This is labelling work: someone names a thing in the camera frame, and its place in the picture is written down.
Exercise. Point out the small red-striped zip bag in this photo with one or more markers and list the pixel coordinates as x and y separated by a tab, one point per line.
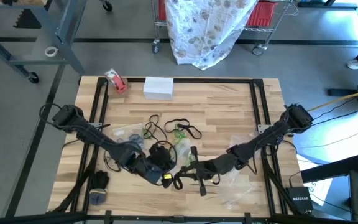
238	196

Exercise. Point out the black network switch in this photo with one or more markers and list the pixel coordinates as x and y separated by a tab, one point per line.
300	199

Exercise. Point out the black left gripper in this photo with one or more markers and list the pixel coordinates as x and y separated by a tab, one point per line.
162	157

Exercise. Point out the thin green rubber band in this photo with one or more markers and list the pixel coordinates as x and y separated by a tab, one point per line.
179	133

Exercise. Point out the white box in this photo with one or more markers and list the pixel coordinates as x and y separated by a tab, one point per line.
158	88

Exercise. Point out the white paper sheet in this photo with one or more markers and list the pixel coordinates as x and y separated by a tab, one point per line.
319	186

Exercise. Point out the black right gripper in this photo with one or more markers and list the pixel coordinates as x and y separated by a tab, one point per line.
200	174

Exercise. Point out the black desk foot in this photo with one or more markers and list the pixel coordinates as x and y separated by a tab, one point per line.
328	4

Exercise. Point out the black and grey glove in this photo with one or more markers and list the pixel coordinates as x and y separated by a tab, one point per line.
99	182

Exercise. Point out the black jagged foam piece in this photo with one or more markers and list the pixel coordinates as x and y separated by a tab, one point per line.
26	20

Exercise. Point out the red tape dispenser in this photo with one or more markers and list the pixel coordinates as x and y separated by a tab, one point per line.
117	81

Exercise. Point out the red plastic bin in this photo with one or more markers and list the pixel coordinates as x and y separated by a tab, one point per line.
261	14
162	9

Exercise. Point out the dark blue rubber band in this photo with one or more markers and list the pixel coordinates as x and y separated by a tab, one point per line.
137	138

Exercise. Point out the black caster wheel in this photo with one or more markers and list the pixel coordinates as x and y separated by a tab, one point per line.
107	5

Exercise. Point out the white tape roll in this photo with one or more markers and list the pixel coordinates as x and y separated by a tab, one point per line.
51	47

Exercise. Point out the wide blue rubber band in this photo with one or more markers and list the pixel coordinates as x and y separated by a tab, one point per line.
121	140

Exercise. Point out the black aluminium table frame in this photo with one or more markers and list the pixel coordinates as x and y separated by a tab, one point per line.
197	80

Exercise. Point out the workbench with grey frame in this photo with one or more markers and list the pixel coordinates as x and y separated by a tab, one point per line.
70	31

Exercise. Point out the wide green rubber band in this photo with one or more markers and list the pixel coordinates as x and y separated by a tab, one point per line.
147	134

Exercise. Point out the black floor beam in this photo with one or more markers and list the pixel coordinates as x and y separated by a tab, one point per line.
331	169

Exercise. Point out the brown cardboard box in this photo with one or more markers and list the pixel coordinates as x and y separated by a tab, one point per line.
118	96

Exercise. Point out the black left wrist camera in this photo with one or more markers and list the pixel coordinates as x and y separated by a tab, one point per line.
167	182

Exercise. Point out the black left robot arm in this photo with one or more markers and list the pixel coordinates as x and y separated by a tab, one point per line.
104	143

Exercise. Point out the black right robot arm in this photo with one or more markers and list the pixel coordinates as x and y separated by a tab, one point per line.
259	138

